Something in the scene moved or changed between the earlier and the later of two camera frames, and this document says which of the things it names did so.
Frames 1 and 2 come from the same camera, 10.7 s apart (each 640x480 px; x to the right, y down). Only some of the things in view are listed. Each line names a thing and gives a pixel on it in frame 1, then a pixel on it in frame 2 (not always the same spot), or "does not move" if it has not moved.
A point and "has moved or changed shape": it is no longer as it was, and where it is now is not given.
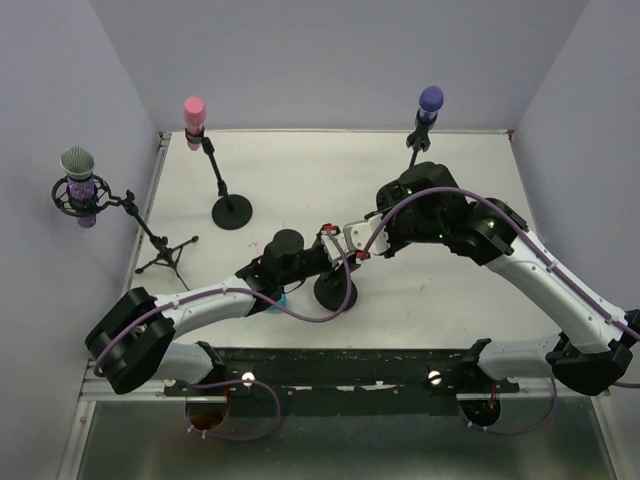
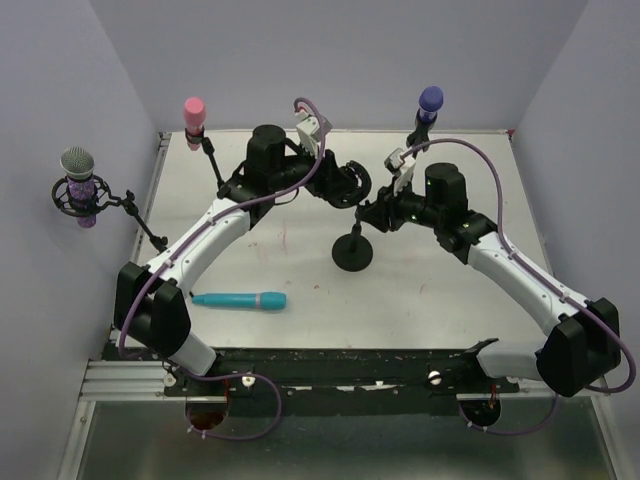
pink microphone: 195,112 does not move
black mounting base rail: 344,374 does not move
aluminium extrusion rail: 97,388 does not move
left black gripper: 317,241 -> 330,183
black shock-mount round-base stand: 331,290 has moved or changed shape
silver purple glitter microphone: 78,164 does not move
